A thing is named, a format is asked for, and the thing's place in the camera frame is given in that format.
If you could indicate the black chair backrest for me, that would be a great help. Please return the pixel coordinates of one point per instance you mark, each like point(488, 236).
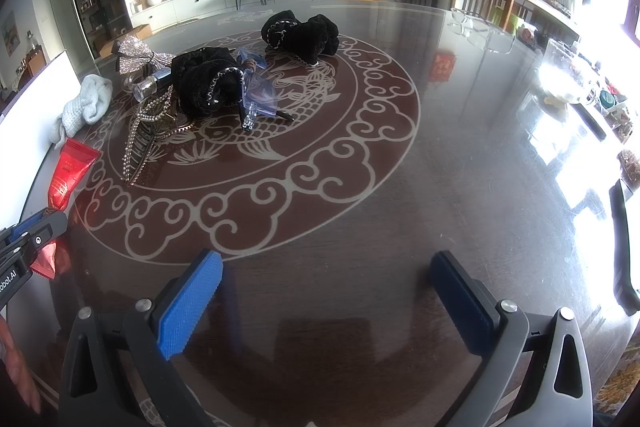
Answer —
point(626, 259)

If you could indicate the black velvet scrunchie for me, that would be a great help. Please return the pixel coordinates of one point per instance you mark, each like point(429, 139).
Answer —
point(208, 82)
point(309, 40)

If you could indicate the rhinestone bow hair clip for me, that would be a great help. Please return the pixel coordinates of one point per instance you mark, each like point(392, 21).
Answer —
point(133, 54)

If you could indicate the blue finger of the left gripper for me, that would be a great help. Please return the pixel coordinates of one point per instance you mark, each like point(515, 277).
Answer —
point(23, 241)
point(40, 224)

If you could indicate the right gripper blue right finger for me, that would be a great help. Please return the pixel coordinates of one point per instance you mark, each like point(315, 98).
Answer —
point(556, 389)

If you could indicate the black velvet scrunchie near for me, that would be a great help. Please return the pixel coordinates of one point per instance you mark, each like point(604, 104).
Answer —
point(208, 82)

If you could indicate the blue translucent hair clip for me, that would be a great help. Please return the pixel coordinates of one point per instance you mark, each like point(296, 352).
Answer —
point(258, 95)

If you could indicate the red snack packet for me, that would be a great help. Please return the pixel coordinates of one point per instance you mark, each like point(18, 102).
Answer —
point(74, 162)

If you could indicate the pearl gold claw clip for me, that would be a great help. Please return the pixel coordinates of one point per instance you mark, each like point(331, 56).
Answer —
point(155, 120)

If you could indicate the small glass perfume bottle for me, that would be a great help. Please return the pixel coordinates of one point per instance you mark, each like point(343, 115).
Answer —
point(155, 84)

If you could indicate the black velvet scrunchie far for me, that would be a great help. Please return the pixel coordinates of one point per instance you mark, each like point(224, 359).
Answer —
point(309, 40)

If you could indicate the white knitted cloth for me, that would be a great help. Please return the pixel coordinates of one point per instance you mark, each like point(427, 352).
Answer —
point(89, 106)

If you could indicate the white storage box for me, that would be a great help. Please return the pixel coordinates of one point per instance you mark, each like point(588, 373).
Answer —
point(24, 128)

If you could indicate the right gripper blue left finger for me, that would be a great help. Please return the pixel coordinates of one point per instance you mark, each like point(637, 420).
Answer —
point(95, 390)

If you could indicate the person's left hand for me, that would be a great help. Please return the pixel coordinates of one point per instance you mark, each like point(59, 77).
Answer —
point(18, 370)

